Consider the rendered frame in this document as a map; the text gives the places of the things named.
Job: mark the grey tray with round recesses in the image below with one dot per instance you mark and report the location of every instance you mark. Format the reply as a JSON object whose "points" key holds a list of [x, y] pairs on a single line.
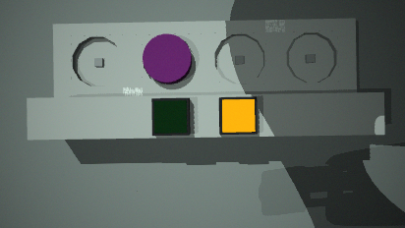
{"points": [[260, 78]]}

